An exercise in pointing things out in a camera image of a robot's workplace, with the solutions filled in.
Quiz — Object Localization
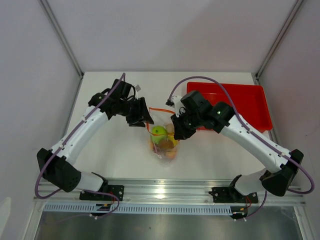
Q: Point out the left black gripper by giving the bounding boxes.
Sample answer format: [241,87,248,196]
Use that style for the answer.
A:
[119,97,154,128]

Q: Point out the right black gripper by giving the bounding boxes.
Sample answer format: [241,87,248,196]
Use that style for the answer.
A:
[171,109,203,140]

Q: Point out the green apple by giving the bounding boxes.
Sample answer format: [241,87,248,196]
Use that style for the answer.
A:
[151,125,167,144]

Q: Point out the clear orange-zip bag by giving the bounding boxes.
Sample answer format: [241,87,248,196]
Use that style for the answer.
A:
[146,107,180,164]

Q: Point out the pink peach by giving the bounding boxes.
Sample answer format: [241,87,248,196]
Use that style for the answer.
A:
[165,149,177,160]

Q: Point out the garlic bulb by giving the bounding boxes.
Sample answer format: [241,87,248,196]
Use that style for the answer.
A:
[165,123,175,133]

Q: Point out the yellow pear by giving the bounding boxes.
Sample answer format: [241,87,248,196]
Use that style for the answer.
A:
[168,135,179,148]

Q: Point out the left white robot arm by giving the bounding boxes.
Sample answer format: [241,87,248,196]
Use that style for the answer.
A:
[35,77,154,200]

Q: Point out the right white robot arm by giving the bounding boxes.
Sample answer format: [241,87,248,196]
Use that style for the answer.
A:
[168,90,304,202]

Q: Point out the red plastic tray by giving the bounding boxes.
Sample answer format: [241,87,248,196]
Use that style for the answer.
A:
[186,81,273,133]

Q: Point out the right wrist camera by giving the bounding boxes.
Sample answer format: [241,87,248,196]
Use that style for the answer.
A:
[165,95,184,112]

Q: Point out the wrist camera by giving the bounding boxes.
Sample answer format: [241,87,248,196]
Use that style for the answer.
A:
[165,95,184,112]
[134,84,141,92]

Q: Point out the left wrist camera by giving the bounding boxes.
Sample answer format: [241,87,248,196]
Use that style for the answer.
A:
[134,84,141,92]

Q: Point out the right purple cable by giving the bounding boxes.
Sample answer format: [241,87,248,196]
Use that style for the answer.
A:
[168,76,315,221]

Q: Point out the purple cable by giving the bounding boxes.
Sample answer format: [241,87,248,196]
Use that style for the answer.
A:
[168,76,315,221]
[36,72,126,221]

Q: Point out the aluminium mounting rail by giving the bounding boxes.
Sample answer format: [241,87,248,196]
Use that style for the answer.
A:
[39,178,306,207]

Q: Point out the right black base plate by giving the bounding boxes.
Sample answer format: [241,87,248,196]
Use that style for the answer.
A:
[208,186,259,204]

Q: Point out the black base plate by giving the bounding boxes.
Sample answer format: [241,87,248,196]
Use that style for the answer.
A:
[208,186,259,204]
[79,185,125,202]

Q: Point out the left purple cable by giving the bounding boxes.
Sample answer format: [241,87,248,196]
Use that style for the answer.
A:
[36,72,126,221]

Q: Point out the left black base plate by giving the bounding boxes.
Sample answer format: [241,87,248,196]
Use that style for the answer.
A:
[79,185,125,202]

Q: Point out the white slotted cable duct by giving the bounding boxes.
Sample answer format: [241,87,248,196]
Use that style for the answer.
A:
[43,202,244,216]

